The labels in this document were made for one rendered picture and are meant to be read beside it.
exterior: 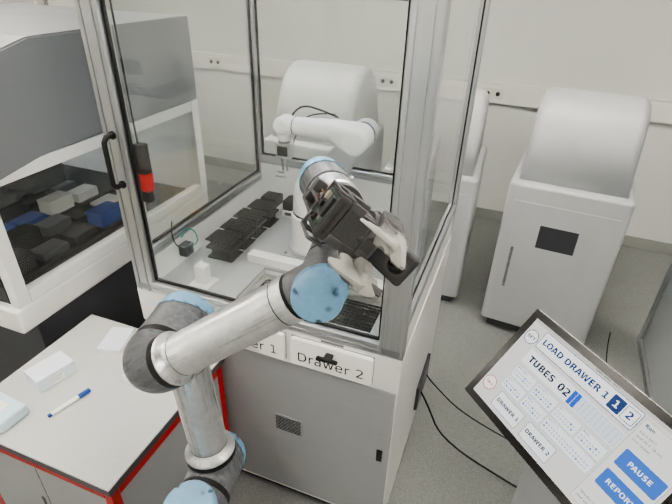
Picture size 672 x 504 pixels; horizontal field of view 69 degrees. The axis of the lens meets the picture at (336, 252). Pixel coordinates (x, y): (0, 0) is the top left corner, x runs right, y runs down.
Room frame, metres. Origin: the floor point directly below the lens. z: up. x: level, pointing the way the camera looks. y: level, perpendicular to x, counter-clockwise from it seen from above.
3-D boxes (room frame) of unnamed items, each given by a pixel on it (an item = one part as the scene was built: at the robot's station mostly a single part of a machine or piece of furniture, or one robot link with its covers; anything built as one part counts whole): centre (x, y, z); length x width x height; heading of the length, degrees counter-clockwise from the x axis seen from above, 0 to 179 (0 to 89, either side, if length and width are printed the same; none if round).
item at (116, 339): (1.40, 0.82, 0.77); 0.13 x 0.09 x 0.02; 177
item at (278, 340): (1.32, 0.30, 0.87); 0.29 x 0.02 x 0.11; 70
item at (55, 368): (1.21, 0.96, 0.79); 0.13 x 0.09 x 0.05; 146
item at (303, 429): (1.76, 0.09, 0.40); 1.03 x 0.95 x 0.80; 70
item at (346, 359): (1.21, 0.01, 0.87); 0.29 x 0.02 x 0.11; 70
